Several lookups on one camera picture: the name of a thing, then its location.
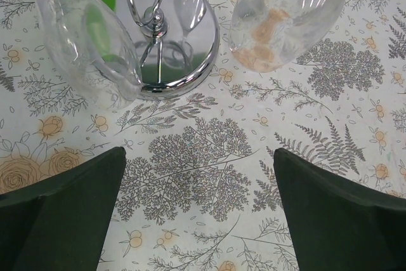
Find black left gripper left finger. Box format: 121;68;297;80
1;147;126;270

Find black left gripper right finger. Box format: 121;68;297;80
273;149;405;270

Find clear wine glass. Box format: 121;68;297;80
228;0;345;72
36;0;142;110

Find green plastic wine glass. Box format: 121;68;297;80
82;0;127;65

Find chrome wine glass rack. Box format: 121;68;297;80
102;0;220;100

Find floral patterned table mat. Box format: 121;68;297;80
1;0;405;270

